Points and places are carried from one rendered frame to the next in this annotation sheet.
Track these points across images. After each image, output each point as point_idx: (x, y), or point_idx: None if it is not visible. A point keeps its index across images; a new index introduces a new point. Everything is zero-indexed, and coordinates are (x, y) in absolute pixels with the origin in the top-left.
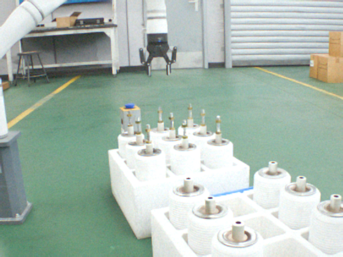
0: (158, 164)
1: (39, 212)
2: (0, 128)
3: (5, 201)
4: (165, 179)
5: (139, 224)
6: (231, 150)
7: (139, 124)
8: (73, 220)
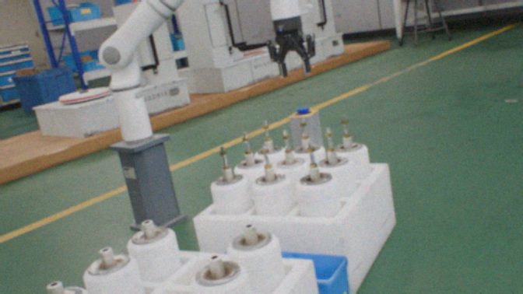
0: (225, 196)
1: (184, 227)
2: (135, 132)
3: (142, 208)
4: (230, 216)
5: None
6: (325, 194)
7: (311, 136)
8: (194, 243)
